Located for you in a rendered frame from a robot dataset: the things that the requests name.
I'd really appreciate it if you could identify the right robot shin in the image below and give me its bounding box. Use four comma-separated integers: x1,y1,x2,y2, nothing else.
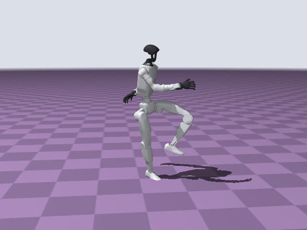
140,142,154,173

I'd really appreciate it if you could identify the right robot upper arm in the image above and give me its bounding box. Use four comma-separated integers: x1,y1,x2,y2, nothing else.
138,67,160,92

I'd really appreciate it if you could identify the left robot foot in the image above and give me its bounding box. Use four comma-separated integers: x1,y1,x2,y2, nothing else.
164,143,184,155

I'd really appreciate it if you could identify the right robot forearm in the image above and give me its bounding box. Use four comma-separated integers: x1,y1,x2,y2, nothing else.
153,83,181,92

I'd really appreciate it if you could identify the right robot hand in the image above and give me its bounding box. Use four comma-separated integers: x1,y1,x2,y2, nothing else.
176,79,196,90

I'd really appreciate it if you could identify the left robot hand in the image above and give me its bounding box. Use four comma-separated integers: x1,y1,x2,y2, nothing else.
123,90,136,103

